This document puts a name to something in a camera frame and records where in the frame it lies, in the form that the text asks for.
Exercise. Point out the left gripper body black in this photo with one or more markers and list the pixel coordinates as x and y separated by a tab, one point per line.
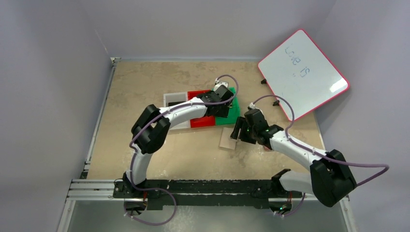
226	104

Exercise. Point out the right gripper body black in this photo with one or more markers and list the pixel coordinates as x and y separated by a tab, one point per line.
242	130

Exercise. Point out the beige card holder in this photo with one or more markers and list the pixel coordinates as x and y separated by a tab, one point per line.
225	140

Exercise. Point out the green plastic bin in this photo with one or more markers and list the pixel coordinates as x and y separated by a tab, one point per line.
233	114

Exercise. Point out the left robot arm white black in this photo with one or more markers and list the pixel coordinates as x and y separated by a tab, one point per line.
151	128

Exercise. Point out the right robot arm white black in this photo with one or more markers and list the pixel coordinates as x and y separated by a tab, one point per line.
329	179

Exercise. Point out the black credit card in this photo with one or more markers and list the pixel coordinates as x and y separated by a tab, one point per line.
173	103

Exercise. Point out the red plastic bin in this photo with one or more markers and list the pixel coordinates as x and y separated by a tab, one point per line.
206	121

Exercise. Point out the pink framed whiteboard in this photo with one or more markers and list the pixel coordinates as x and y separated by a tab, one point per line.
301	73

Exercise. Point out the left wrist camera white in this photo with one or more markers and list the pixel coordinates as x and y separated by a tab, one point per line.
219	84

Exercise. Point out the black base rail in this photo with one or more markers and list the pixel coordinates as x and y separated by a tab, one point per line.
157	193

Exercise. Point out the aluminium table frame rail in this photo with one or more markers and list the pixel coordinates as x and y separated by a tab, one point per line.
84	189

